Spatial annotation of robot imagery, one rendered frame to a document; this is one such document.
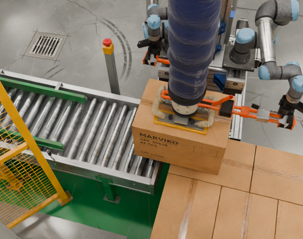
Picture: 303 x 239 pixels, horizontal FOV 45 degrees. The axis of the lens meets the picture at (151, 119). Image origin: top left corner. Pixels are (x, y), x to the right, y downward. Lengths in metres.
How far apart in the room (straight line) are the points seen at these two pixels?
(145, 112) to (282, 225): 1.20
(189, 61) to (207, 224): 1.23
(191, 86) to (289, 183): 1.20
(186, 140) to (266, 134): 1.51
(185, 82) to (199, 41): 0.32
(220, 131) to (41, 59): 2.54
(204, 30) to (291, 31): 3.00
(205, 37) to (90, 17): 3.03
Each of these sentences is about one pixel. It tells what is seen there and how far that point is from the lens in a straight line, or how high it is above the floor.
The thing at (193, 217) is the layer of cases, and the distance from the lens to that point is 2.60.
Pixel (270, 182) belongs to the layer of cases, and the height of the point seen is 0.54.
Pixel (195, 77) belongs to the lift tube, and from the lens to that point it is 1.94.
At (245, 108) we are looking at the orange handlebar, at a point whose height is 1.22.
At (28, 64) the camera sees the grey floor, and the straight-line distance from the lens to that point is 4.27.
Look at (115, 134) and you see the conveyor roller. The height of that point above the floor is 0.55.
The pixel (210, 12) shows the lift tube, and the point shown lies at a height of 1.96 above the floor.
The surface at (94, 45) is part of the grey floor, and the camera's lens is 4.27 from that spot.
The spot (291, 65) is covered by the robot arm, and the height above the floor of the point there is 1.53.
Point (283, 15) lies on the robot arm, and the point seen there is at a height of 1.61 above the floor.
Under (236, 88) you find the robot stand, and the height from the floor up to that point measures 0.92.
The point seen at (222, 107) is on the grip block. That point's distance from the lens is 2.21.
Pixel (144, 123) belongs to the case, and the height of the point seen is 1.07.
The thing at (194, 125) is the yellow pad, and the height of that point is 1.10.
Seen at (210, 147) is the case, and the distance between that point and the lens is 2.27.
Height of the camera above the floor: 3.01
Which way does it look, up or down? 57 degrees down
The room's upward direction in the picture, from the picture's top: 2 degrees counter-clockwise
